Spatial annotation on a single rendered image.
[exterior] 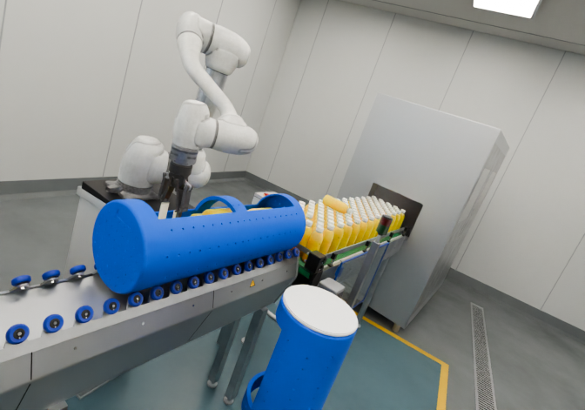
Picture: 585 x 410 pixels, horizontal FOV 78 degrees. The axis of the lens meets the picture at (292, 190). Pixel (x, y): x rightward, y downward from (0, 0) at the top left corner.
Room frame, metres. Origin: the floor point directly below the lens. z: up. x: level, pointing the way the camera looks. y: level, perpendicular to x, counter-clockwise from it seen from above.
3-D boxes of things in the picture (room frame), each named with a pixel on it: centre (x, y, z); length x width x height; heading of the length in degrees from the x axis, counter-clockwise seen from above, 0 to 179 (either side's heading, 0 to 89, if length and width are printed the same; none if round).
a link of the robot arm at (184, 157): (1.18, 0.39, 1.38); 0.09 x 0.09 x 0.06
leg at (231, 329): (1.75, 0.06, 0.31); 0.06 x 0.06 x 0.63; 59
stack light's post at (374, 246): (1.92, -0.54, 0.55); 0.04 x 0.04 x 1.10; 59
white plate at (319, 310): (1.14, -0.23, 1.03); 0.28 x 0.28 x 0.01
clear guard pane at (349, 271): (2.18, -0.59, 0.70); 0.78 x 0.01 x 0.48; 149
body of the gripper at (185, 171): (1.18, 0.39, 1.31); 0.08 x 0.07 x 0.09; 61
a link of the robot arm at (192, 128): (1.19, 0.38, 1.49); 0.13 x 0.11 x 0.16; 120
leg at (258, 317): (1.68, -0.06, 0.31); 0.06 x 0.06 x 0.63; 59
